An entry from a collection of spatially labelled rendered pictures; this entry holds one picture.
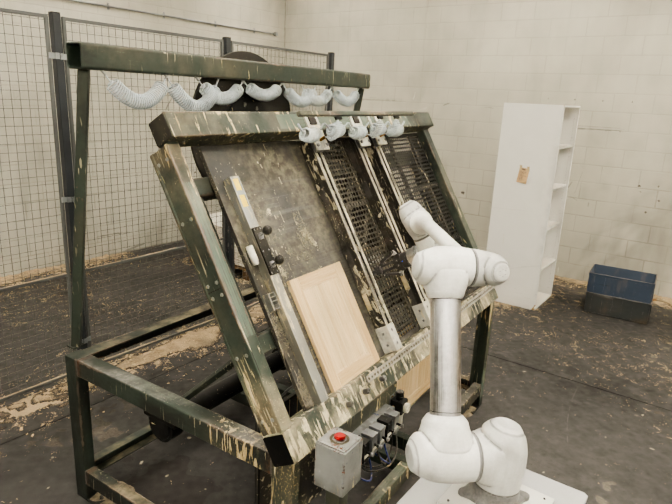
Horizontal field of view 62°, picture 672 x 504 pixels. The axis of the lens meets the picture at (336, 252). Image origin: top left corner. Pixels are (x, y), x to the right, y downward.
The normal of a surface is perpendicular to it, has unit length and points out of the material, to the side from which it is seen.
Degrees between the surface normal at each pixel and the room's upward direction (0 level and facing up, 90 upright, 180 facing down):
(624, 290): 90
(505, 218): 90
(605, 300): 90
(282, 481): 90
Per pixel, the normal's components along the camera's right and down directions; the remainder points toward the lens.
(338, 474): -0.56, 0.20
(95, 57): 0.83, 0.18
